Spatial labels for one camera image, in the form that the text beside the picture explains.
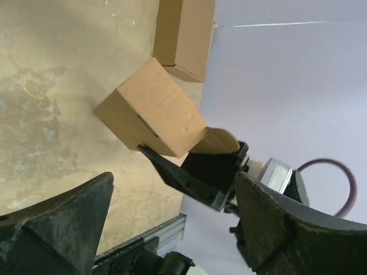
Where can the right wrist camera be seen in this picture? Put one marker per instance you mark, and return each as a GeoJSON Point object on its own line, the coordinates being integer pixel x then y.
{"type": "Point", "coordinates": [279, 177]}

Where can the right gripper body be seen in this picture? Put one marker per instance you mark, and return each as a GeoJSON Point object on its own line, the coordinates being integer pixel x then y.
{"type": "Point", "coordinates": [218, 173]}

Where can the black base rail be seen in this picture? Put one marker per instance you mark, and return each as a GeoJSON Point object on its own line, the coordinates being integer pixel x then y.
{"type": "Point", "coordinates": [160, 240]}

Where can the large closed cardboard box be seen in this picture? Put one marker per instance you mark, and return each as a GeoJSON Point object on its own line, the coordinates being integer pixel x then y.
{"type": "Point", "coordinates": [183, 37]}

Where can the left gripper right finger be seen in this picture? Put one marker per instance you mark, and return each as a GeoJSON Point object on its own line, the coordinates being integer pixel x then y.
{"type": "Point", "coordinates": [283, 236]}

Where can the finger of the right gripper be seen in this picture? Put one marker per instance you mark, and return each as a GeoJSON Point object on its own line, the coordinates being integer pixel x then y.
{"type": "Point", "coordinates": [180, 180]}

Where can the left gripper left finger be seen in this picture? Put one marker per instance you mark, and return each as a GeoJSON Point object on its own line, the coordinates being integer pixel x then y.
{"type": "Point", "coordinates": [59, 235]}

